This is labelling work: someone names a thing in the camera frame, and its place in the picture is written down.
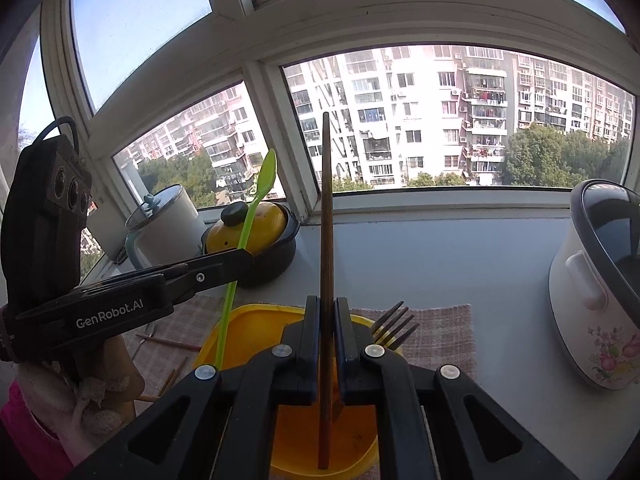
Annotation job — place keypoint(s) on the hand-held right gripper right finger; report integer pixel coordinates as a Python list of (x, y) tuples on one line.
[(355, 370)]

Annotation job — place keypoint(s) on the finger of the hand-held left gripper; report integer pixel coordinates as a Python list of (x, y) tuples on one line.
[(215, 270)]

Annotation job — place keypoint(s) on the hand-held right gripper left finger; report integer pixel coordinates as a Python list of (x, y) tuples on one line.
[(300, 360)]

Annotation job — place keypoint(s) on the metal fork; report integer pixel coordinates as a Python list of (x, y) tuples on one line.
[(387, 330)]

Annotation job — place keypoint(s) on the yellow plastic container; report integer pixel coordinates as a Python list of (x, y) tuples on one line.
[(240, 325)]

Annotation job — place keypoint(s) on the green plastic spoon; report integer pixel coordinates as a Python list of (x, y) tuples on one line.
[(250, 220)]

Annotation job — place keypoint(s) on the person's left forearm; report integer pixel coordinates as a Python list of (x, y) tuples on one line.
[(45, 410)]

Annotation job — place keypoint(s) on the person's left hand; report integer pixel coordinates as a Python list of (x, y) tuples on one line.
[(117, 360)]

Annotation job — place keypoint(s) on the black casserole with yellow lid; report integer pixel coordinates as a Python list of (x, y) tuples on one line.
[(270, 240)]

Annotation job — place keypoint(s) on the white pot with teal lid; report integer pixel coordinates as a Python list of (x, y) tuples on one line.
[(165, 230)]

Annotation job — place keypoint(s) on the pink plaid placemat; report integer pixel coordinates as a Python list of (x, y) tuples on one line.
[(440, 330)]

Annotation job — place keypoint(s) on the white floral rice cooker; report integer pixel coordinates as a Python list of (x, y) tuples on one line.
[(590, 310)]

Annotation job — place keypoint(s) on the apartment buildings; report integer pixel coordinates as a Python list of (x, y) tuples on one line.
[(400, 110)]

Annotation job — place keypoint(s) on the white window frame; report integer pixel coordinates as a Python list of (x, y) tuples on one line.
[(350, 20)]

